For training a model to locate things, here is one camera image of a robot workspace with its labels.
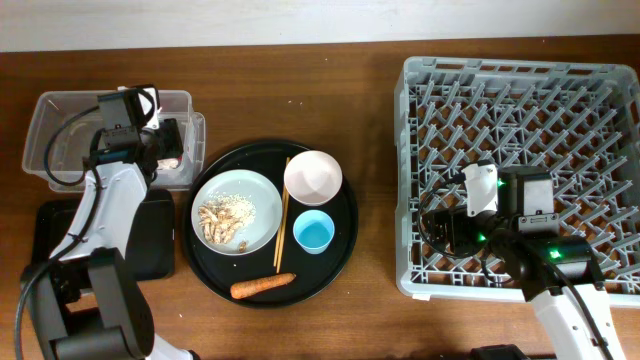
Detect orange carrot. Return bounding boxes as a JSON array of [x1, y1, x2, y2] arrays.
[[230, 273, 296, 299]]

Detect white tissue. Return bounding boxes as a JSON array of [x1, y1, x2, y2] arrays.
[[157, 158, 181, 171]]

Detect light blue cup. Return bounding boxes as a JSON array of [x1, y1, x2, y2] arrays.
[[293, 210, 336, 255]]

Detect clear plastic waste bin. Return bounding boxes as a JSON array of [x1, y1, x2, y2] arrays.
[[22, 90, 206, 193]]

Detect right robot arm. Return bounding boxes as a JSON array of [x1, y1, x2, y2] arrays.
[[417, 161, 625, 359]]

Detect grey round plate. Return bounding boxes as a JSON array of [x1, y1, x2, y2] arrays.
[[187, 170, 282, 256]]

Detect black rectangular tray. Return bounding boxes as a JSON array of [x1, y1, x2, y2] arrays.
[[31, 189, 175, 281]]

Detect grey plastic dishwasher rack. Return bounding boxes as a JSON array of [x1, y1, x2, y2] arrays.
[[394, 56, 639, 308]]

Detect rice and nut shell scraps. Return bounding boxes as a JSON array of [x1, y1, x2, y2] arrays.
[[198, 194, 256, 245]]

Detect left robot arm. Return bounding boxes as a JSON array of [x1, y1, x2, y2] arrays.
[[15, 119, 197, 359]]

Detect wooden chopstick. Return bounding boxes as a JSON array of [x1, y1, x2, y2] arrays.
[[273, 180, 289, 274], [275, 186, 289, 274]]

